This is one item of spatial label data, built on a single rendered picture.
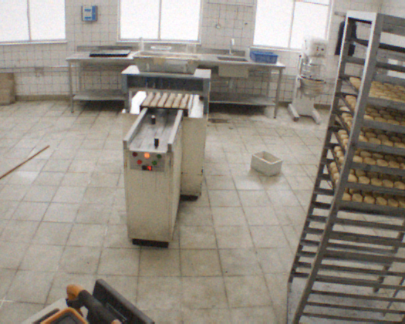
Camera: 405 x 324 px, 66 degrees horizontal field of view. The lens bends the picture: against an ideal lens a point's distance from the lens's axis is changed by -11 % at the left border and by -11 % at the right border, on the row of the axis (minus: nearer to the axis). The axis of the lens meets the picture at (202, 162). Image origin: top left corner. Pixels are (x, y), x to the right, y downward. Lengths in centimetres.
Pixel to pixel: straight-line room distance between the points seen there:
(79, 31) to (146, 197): 422
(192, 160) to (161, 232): 76
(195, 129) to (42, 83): 413
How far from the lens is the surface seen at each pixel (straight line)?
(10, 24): 669
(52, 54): 636
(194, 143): 296
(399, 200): 170
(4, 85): 663
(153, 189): 240
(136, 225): 260
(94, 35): 612
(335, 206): 148
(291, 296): 229
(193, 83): 288
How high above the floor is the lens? 178
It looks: 26 degrees down
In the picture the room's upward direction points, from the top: 4 degrees clockwise
